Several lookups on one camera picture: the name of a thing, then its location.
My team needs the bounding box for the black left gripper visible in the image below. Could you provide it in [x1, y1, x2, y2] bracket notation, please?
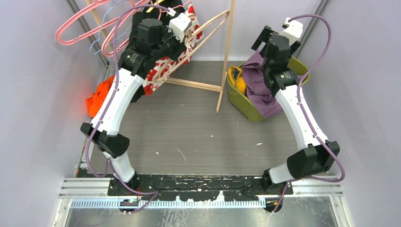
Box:
[151, 26, 186, 62]

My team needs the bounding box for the red white patterned garment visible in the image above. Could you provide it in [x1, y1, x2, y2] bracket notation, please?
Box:
[142, 4, 204, 97]

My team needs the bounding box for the thin pink wire hanger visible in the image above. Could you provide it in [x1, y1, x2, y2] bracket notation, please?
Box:
[157, 0, 192, 21]

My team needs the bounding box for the purple skirt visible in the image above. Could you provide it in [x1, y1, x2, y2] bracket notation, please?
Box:
[241, 50, 283, 118]

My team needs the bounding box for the pink plastic hanger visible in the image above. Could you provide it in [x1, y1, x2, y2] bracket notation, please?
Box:
[100, 0, 149, 58]

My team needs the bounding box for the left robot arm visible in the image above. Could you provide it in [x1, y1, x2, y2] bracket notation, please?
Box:
[80, 14, 192, 195]

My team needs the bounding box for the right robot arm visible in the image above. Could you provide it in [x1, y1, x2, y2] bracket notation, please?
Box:
[252, 26, 340, 194]

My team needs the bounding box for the pink empty hanger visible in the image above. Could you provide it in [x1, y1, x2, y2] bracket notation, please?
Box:
[55, 0, 121, 46]

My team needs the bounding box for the green plastic basket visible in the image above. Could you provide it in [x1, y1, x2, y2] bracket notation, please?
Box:
[227, 56, 311, 123]

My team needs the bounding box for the wooden clothes rack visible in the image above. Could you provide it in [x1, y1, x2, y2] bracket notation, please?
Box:
[82, 0, 236, 113]

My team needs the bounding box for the orange cloth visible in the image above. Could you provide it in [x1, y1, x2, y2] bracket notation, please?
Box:
[86, 76, 115, 118]

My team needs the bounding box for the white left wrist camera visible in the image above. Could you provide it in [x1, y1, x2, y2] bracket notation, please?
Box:
[168, 13, 192, 43]

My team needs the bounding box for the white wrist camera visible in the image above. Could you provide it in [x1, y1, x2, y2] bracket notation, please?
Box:
[279, 17, 303, 46]
[168, 13, 192, 43]

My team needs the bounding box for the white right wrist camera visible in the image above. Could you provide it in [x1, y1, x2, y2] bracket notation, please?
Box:
[279, 17, 303, 46]

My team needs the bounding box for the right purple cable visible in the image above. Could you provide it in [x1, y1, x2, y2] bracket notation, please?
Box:
[271, 14, 346, 217]

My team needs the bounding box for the purple cable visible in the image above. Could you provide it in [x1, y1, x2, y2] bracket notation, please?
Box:
[84, 3, 176, 217]
[271, 14, 346, 217]

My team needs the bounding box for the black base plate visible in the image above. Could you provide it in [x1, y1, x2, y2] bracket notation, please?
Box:
[108, 174, 294, 203]

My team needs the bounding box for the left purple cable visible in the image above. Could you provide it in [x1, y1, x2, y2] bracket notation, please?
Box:
[84, 3, 176, 217]

